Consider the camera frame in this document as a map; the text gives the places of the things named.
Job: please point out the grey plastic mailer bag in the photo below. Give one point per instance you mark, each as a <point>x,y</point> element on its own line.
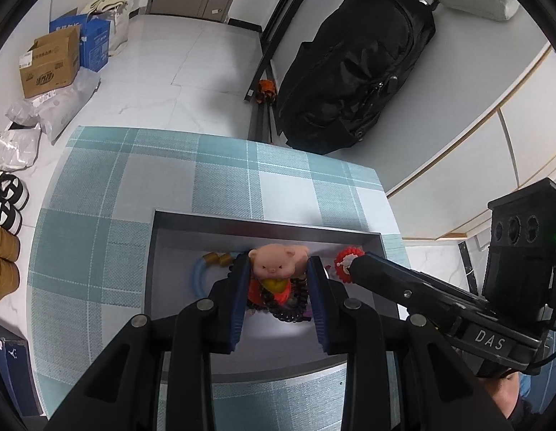
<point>67,103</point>

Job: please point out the dark blue shoe box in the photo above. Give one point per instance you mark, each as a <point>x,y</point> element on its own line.
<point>8,372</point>

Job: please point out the brown shoe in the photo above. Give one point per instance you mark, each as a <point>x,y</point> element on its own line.
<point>4,243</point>
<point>4,280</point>

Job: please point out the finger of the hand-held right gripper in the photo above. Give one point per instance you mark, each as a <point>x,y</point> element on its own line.
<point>403,287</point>

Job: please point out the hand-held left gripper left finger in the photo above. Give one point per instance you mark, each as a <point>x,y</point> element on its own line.
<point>239,305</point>

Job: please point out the person's right forearm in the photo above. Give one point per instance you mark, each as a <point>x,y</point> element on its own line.
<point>527,418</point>

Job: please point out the black metal door frame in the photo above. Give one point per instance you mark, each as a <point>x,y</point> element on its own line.
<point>278,31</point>

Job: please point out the blue denim clothing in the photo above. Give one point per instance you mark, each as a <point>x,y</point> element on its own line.
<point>536,384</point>

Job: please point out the small clear plastic package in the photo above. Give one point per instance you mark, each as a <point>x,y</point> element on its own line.
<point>22,113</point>

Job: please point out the person's right hand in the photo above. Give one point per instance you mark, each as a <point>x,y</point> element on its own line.
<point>502,395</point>

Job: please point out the orange black tool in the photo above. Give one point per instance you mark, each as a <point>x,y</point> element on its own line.
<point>265,92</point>

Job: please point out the blue cardboard carton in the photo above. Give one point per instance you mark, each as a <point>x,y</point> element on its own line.
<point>96,45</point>

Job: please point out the white cabinet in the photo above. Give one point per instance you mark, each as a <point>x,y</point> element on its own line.
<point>475,152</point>

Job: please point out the teal checked tablecloth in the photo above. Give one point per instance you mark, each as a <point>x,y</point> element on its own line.
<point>125,179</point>

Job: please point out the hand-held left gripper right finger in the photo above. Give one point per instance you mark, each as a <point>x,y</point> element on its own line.
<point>317,305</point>

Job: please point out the black white sandal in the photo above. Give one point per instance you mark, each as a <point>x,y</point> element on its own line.
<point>4,217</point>
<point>8,188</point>

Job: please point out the cream tote bag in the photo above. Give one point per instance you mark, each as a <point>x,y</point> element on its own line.
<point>103,2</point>

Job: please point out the black backpack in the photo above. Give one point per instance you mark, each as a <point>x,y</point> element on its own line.
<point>358,72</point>

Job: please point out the brown cardboard carton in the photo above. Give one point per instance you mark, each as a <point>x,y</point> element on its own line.
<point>49,67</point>

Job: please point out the grey metal tray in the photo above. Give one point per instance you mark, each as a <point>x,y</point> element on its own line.
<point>179,287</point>

